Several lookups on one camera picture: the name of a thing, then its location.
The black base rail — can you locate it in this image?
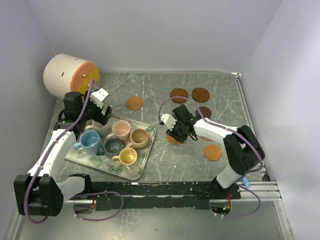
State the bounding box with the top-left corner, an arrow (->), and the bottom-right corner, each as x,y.
90,181 -> 241,211

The purple cable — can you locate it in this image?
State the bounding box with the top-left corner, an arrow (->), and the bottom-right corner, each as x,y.
24,78 -> 125,223
159,96 -> 262,219

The floral serving tray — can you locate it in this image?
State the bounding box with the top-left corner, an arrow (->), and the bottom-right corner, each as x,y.
64,112 -> 158,181

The reddish brown wood coaster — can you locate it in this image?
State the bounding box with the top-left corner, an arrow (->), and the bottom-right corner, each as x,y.
191,87 -> 210,103

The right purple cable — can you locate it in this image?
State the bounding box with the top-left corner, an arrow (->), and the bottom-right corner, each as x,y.
159,96 -> 262,219

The beige mug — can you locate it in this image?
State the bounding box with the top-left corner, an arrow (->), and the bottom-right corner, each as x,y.
84,120 -> 112,137

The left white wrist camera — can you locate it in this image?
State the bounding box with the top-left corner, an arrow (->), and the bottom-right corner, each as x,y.
90,88 -> 109,109

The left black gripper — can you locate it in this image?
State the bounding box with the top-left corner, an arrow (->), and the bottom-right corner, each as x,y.
79,90 -> 113,126

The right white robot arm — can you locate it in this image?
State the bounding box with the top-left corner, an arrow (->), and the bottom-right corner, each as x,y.
159,104 -> 265,199

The blue connector clip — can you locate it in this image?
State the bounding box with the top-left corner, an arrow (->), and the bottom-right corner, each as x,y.
242,176 -> 252,189

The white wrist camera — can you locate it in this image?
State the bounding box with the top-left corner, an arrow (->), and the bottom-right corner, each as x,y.
160,113 -> 177,131
90,88 -> 109,109

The smooth light wood coaster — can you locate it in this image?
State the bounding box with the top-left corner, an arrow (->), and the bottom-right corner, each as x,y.
166,135 -> 180,145

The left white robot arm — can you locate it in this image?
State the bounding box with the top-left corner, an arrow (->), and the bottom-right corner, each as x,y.
13,88 -> 112,217

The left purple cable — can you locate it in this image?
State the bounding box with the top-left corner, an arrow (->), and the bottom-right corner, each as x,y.
24,78 -> 125,223

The yellow mug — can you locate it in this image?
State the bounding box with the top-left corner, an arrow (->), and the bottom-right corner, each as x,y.
111,147 -> 138,166

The blue mug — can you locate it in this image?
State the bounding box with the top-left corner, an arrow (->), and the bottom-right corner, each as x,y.
73,130 -> 104,156

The large woven rattan coaster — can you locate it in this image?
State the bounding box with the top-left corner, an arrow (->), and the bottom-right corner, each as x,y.
201,136 -> 212,141

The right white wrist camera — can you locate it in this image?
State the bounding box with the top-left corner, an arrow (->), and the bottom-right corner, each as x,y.
160,113 -> 177,131

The grey mug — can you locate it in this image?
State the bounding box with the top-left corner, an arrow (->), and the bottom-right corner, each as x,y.
103,138 -> 124,159

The white cylindrical drawer box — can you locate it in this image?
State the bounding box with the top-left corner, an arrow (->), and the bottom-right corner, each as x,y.
43,53 -> 100,99

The tan brown mug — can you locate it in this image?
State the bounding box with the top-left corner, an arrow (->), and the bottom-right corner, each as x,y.
125,128 -> 150,150

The hidden light wood coaster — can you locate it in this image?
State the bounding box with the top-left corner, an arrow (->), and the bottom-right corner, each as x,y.
204,144 -> 222,162

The dark wood coaster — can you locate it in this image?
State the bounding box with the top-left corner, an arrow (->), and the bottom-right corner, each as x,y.
195,106 -> 212,119

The pink mug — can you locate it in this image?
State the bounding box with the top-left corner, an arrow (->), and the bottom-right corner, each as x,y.
105,120 -> 131,142

